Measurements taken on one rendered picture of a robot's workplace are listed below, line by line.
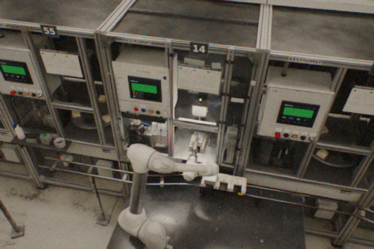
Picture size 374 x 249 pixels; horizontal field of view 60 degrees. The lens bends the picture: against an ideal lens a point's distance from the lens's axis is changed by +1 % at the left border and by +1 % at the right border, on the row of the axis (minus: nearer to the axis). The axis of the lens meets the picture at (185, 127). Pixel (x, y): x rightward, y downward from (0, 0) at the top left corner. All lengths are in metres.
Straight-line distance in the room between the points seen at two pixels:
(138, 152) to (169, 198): 0.85
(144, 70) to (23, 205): 2.31
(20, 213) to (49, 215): 0.31
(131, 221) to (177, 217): 0.47
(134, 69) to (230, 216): 1.42
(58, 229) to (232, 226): 1.85
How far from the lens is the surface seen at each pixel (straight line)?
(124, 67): 2.40
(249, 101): 2.36
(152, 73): 2.35
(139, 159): 2.16
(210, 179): 2.72
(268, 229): 2.83
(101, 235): 3.58
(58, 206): 3.90
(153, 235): 2.43
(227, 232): 2.75
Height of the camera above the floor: 3.05
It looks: 42 degrees down
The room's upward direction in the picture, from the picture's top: 1 degrees clockwise
